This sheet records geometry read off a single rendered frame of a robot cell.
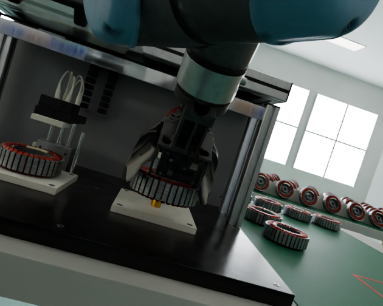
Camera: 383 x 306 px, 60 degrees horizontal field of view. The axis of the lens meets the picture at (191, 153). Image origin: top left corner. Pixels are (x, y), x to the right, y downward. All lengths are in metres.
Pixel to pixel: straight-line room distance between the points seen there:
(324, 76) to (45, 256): 7.75
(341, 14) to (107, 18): 0.17
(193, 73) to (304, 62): 7.49
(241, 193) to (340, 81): 7.48
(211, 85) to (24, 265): 0.28
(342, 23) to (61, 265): 0.35
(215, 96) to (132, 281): 0.23
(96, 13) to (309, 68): 7.63
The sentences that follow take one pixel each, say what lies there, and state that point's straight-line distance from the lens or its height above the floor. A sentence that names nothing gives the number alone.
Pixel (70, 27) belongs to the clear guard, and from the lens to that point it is 0.52.
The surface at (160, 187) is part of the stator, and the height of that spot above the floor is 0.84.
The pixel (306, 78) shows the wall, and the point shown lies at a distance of 7.81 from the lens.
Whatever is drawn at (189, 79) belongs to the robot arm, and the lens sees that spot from 0.38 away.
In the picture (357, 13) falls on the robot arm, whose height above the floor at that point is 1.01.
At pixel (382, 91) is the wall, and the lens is 8.68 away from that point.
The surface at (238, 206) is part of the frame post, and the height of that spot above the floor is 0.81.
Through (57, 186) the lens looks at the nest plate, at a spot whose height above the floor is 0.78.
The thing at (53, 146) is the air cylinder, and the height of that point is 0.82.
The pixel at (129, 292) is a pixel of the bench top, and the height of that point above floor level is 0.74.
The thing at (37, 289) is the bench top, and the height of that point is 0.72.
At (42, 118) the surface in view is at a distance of 0.68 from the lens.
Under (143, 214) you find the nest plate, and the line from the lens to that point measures 0.57.
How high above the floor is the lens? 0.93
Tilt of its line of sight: 2 degrees down
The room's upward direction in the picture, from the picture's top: 18 degrees clockwise
